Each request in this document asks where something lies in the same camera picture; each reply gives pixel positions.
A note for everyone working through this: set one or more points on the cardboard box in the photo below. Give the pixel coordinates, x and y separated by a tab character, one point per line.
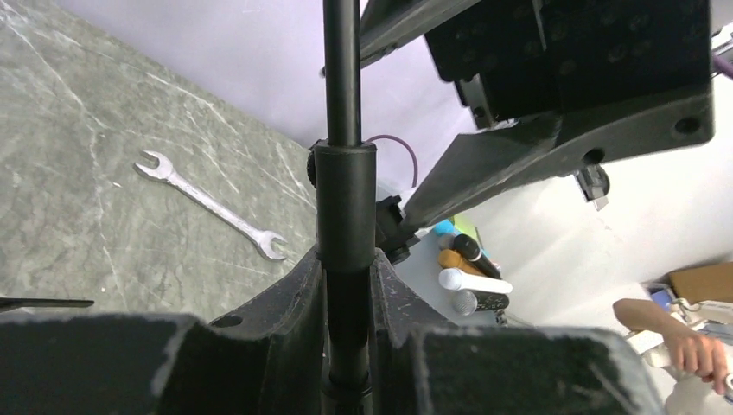
710	282

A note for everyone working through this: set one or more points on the white spare microphone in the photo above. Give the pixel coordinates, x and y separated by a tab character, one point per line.
454	279

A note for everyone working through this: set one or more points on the bystander forearm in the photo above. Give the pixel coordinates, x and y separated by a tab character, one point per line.
639	315

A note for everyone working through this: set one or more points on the black tripod shock-mount stand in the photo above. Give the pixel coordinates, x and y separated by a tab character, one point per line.
345	190

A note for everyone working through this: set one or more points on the orange spare microphone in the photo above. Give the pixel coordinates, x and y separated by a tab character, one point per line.
452	259

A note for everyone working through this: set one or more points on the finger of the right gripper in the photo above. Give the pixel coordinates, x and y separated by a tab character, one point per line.
386	26
477	167

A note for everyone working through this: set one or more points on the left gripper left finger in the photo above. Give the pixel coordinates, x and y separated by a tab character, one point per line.
265	357

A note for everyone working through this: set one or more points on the silver open-end wrench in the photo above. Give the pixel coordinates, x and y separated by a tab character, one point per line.
164	172

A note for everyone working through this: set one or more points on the silver-grille black spare microphone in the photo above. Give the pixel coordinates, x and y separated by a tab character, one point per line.
468	302

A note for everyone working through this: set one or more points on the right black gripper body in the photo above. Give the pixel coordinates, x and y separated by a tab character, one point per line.
512	59

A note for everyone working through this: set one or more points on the blue spare microphone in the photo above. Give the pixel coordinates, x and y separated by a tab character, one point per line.
445	227

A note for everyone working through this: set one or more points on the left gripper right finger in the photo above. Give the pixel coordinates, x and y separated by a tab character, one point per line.
424	364

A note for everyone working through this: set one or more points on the bystander bare hand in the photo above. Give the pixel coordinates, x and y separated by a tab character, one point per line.
698	354

